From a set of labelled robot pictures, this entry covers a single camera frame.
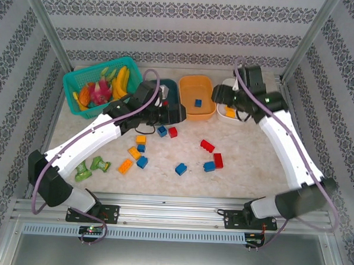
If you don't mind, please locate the orange plastic container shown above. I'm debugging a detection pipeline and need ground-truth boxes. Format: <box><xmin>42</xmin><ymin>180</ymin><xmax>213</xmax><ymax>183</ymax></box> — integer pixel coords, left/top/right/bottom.
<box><xmin>177</xmin><ymin>74</ymin><xmax>219</xmax><ymax>123</ymax></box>

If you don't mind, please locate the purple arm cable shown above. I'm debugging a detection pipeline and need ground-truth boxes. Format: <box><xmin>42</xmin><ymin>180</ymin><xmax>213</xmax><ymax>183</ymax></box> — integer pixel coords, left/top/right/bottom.
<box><xmin>28</xmin><ymin>62</ymin><xmax>162</xmax><ymax>248</ymax></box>
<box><xmin>224</xmin><ymin>56</ymin><xmax>347</xmax><ymax>254</ymax></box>

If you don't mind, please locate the yellow toy banana bunch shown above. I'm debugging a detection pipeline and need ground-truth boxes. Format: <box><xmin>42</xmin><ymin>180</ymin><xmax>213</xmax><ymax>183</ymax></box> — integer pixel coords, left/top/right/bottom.
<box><xmin>111</xmin><ymin>65</ymin><xmax>132</xmax><ymax>100</ymax></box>

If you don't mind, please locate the aluminium frame post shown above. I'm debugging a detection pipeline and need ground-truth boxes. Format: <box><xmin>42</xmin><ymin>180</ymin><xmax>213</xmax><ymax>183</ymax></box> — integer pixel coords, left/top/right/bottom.
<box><xmin>14</xmin><ymin>0</ymin><xmax>78</xmax><ymax>73</ymax></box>
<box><xmin>279</xmin><ymin>0</ymin><xmax>342</xmax><ymax>85</ymax></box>

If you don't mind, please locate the aluminium side rail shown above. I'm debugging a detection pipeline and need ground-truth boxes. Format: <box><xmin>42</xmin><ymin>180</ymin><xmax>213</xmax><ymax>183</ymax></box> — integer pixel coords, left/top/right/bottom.
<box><xmin>24</xmin><ymin>68</ymin><xmax>67</xmax><ymax>201</ymax></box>
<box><xmin>274</xmin><ymin>72</ymin><xmax>305</xmax><ymax>137</ymax></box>

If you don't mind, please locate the dark teal plastic container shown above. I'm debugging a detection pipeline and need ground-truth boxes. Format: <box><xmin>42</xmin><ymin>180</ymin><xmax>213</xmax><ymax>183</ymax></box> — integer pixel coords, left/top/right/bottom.
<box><xmin>150</xmin><ymin>77</ymin><xmax>181</xmax><ymax>110</ymax></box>

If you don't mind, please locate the long red lego brick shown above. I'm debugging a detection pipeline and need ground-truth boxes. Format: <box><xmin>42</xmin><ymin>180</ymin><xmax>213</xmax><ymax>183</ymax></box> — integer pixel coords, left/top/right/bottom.
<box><xmin>212</xmin><ymin>152</ymin><xmax>225</xmax><ymax>170</ymax></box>

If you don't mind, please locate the grey metal shelf panel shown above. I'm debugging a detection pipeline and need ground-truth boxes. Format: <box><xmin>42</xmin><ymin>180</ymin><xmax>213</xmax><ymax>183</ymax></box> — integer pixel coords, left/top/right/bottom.
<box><xmin>9</xmin><ymin>233</ymin><xmax>340</xmax><ymax>265</ymax></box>

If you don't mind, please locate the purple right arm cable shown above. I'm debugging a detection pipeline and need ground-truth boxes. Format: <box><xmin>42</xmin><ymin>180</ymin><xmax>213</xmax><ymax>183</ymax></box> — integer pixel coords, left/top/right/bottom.
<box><xmin>224</xmin><ymin>56</ymin><xmax>347</xmax><ymax>254</ymax></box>

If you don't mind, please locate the slotted grey cable duct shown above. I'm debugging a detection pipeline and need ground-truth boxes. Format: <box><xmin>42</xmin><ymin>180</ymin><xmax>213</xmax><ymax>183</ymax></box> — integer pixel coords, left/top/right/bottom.
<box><xmin>21</xmin><ymin>221</ymin><xmax>247</xmax><ymax>246</ymax></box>

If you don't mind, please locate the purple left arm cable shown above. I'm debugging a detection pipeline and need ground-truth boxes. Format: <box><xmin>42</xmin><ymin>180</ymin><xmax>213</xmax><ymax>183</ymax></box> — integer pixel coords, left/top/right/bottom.
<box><xmin>28</xmin><ymin>62</ymin><xmax>162</xmax><ymax>248</ymax></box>

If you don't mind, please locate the pink toy dragon fruit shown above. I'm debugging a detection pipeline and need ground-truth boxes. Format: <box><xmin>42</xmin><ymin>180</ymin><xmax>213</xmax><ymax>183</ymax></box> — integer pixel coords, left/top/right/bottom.
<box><xmin>88</xmin><ymin>76</ymin><xmax>114</xmax><ymax>106</ymax></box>

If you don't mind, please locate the white plastic container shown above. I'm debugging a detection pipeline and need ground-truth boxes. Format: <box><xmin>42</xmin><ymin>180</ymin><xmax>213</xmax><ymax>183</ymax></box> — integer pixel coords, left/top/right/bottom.
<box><xmin>216</xmin><ymin>77</ymin><xmax>246</xmax><ymax>122</ymax></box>

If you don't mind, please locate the orange-red toy fruit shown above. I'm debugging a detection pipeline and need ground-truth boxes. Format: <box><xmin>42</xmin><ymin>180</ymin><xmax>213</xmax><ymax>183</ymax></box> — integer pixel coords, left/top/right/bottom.
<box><xmin>78</xmin><ymin>84</ymin><xmax>95</xmax><ymax>105</ymax></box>

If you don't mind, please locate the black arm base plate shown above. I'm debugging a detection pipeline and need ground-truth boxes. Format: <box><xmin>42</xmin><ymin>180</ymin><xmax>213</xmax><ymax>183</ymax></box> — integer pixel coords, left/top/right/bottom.
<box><xmin>65</xmin><ymin>203</ymin><xmax>120</xmax><ymax>225</ymax></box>
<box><xmin>222</xmin><ymin>209</ymin><xmax>279</xmax><ymax>232</ymax></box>

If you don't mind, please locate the aluminium mounting rail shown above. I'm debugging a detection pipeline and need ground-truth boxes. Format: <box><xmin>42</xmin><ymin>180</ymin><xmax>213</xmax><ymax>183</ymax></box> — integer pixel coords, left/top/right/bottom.
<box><xmin>10</xmin><ymin>186</ymin><xmax>333</xmax><ymax>238</ymax></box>

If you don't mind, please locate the teal plastic basket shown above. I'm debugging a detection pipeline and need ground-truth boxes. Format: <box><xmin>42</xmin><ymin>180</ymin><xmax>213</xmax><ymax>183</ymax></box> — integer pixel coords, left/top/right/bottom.
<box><xmin>61</xmin><ymin>53</ymin><xmax>146</xmax><ymax>122</ymax></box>

